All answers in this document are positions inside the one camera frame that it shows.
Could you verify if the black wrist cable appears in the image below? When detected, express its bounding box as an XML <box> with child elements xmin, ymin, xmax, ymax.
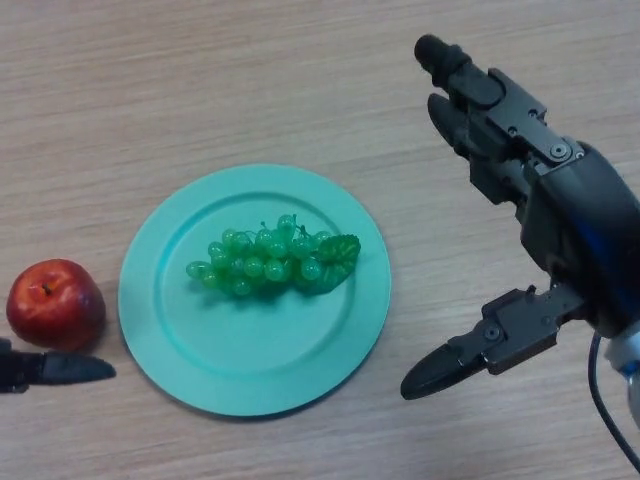
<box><xmin>588</xmin><ymin>333</ymin><xmax>640</xmax><ymax>464</ymax></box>

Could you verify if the green grape bunch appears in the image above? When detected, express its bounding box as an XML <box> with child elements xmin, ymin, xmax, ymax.
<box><xmin>185</xmin><ymin>213</ymin><xmax>361</xmax><ymax>297</ymax></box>

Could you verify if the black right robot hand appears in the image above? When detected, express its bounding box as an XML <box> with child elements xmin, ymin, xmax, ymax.
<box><xmin>399</xmin><ymin>33</ymin><xmax>640</xmax><ymax>401</ymax></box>

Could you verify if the green round plate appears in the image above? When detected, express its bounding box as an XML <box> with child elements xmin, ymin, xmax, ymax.
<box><xmin>117</xmin><ymin>164</ymin><xmax>392</xmax><ymax>417</ymax></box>

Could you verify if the red apple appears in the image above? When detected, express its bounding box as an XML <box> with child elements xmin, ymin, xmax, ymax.
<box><xmin>5</xmin><ymin>258</ymin><xmax>107</xmax><ymax>352</ymax></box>

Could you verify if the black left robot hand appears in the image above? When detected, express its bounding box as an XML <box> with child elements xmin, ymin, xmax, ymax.
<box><xmin>0</xmin><ymin>338</ymin><xmax>117</xmax><ymax>395</ymax></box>

